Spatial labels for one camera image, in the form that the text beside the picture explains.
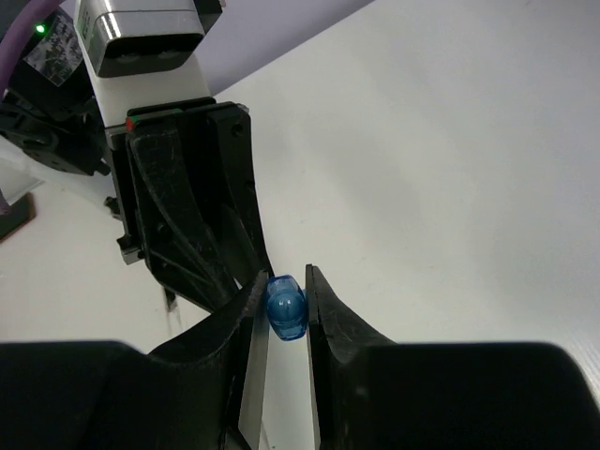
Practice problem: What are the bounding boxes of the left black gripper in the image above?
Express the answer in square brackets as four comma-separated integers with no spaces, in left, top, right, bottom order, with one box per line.
[106,97,270,312]

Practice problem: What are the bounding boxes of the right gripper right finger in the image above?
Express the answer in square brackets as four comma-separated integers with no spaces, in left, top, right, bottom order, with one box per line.
[306,265,599,449]

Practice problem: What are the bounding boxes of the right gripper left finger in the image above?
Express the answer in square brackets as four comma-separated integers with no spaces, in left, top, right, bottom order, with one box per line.
[1,272,268,449]

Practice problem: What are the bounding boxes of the blue transparent pen cap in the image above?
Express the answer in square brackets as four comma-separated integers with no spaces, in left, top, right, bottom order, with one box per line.
[265,275,308,341]

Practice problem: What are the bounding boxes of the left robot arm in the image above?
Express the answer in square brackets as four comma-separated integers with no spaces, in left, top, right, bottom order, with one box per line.
[1,1,272,311]

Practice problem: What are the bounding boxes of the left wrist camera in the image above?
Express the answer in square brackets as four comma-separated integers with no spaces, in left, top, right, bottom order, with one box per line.
[74,0,224,128]

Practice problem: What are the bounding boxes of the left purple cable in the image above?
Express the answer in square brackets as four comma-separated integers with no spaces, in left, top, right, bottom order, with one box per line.
[0,0,62,102]

